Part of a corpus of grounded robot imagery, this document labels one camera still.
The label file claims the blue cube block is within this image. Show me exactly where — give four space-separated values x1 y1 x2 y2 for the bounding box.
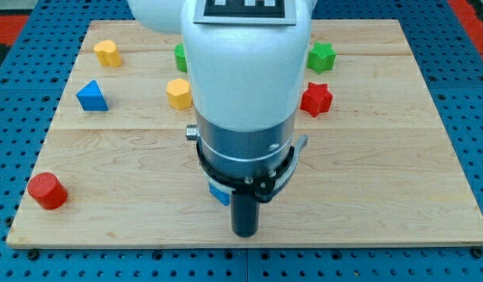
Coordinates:
209 183 231 206

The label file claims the green block behind arm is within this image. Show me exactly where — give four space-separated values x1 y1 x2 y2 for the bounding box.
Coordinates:
173 43 187 73

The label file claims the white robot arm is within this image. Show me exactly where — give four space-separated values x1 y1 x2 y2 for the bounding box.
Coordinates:
129 0 315 202

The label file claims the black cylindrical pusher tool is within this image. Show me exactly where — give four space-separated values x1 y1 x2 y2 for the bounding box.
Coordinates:
231 192 260 237

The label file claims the yellow hexagon block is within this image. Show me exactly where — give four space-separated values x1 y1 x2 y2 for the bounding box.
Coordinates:
166 78 193 110

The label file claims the red star block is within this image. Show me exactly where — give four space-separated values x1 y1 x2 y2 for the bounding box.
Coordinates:
300 82 333 118

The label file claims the green star block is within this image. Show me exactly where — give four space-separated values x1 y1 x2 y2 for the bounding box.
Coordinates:
307 42 336 74

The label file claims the fiducial marker tag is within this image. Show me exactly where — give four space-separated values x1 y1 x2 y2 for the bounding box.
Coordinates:
194 0 296 25

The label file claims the wooden board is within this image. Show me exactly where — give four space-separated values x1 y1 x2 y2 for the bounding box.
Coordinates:
7 20 483 249

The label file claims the blue triangle block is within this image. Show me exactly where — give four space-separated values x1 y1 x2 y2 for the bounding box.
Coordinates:
76 80 109 111

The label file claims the yellow heart block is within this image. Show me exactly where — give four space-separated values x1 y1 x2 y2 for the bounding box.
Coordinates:
93 40 122 67

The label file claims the red cylinder block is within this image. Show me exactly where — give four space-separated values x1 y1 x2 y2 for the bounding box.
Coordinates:
27 172 68 210

